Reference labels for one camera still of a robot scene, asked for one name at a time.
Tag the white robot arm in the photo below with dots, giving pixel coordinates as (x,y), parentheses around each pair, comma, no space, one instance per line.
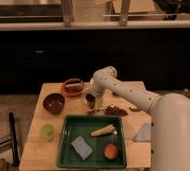
(170,114)

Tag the brown block on plate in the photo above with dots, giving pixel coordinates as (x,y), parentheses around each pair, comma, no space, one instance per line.
(73,87)

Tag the metal spoon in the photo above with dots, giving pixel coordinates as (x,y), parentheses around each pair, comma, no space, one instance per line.
(95,111)

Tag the bunch of red grapes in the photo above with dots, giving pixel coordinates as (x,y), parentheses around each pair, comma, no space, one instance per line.
(115,111)

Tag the dark red bowl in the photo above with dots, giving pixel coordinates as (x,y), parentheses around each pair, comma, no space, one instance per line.
(54,103)

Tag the yellow corn cob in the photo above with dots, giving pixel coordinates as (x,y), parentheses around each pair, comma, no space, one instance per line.
(103,131)

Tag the green pepper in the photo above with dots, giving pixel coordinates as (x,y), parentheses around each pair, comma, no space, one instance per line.
(134,109)

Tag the green plastic tray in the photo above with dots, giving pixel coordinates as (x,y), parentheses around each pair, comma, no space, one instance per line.
(81,126)

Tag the grey sponge block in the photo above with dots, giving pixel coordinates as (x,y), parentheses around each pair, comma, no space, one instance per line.
(82,148)

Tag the small green cup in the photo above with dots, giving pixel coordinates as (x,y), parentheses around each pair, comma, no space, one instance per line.
(47,132)

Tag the orange round fruit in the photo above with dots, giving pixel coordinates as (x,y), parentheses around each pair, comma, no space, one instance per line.
(111,151)

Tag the grey triangular cloth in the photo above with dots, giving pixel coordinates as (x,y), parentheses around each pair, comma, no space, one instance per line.
(143,134)

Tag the black pole at left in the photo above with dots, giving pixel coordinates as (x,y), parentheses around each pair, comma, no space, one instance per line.
(15,153)

